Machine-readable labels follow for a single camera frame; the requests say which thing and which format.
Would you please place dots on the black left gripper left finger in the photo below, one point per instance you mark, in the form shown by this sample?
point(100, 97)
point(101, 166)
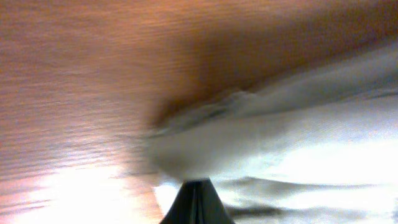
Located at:
point(182, 210)

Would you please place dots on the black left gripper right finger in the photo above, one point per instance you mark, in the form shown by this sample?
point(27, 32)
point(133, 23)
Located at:
point(208, 206)

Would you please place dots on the khaki shorts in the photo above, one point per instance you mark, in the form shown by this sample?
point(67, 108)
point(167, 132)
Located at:
point(318, 146)

